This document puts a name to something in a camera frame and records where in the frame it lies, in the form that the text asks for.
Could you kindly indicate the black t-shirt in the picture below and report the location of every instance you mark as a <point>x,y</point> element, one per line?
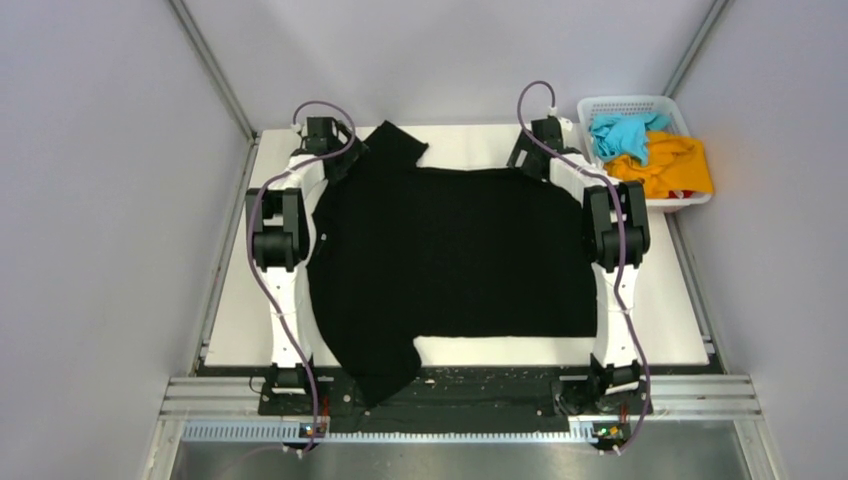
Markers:
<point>405,251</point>

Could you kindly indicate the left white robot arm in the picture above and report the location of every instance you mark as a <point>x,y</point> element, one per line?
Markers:
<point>281,237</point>

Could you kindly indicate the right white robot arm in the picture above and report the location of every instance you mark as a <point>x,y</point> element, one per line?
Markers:
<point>616,237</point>

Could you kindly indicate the white slotted cable duct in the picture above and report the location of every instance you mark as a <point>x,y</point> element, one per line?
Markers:
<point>301,432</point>

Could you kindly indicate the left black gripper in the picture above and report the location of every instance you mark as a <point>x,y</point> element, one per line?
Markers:
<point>348,157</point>

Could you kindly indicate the white plastic basket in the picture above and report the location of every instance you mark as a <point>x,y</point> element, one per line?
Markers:
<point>589,108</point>

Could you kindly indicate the aluminium frame rail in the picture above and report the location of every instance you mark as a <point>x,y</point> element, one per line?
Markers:
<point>673,398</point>

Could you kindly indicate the light blue t-shirt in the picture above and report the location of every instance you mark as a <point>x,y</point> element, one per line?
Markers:
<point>614,135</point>

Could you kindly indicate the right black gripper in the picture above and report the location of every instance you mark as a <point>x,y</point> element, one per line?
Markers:
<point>525,143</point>

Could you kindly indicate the orange t-shirt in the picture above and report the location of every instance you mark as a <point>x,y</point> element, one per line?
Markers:
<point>675,164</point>

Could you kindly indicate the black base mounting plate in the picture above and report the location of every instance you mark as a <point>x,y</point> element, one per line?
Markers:
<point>341,403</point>

